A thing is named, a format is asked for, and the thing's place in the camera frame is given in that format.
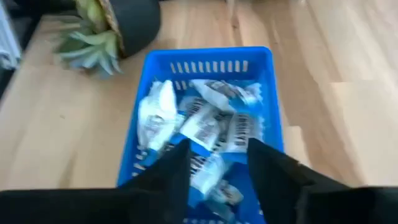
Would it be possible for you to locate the blue white candy bar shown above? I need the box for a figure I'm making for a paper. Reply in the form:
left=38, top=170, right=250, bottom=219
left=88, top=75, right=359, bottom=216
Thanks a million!
left=180, top=104, right=234, bottom=150
left=189, top=78, right=264, bottom=108
left=211, top=183, right=245, bottom=208
left=189, top=152, right=233, bottom=195
left=223, top=112, right=265, bottom=154
left=138, top=80, right=178, bottom=151
left=177, top=95, right=206, bottom=116

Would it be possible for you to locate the small potted green plant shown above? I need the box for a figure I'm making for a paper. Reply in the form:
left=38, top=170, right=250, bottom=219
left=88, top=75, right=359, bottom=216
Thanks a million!
left=54, top=0, right=162, bottom=78

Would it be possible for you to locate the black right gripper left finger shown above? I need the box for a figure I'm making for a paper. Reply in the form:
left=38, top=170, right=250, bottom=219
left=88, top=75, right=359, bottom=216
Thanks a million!
left=0, top=138, right=193, bottom=224

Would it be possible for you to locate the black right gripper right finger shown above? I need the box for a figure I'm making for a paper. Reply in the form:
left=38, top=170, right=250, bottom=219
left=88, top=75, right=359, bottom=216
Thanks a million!
left=247, top=138, right=398, bottom=224

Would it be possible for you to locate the blue plastic basket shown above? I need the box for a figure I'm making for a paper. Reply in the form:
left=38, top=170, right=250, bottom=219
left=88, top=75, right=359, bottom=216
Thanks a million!
left=116, top=45, right=284, bottom=224

